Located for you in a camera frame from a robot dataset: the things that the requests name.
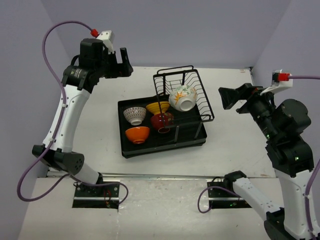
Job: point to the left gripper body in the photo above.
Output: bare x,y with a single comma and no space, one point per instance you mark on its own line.
111,68

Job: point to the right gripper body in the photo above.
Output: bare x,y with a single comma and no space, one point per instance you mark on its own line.
257,104

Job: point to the brown patterned white bowl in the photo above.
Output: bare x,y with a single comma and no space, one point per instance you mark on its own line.
135,115

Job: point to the orange bowl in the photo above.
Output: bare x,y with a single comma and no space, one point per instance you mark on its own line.
137,135

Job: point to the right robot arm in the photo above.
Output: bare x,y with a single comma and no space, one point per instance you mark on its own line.
291,158

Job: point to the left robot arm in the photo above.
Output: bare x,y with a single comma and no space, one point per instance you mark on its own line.
94,61

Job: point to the white floral bowl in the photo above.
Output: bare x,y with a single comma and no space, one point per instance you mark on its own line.
183,98

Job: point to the yellow bowl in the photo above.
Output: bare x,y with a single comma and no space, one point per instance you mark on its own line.
158,107

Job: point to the black drip tray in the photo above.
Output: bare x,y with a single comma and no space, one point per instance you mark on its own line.
186,130

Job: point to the red bowl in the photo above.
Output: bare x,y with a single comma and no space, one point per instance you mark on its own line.
159,121

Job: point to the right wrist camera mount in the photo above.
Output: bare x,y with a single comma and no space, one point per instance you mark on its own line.
280,81

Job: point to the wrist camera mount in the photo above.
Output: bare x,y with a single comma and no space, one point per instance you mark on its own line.
108,38
280,81

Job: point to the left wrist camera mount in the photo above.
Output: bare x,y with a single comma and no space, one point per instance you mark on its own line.
108,38

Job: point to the black wire dish rack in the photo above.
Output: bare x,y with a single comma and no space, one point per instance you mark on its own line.
167,79

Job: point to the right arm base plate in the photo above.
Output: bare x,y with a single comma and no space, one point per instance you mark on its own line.
216,196

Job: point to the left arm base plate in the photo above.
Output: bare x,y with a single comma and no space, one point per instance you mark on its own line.
89,197

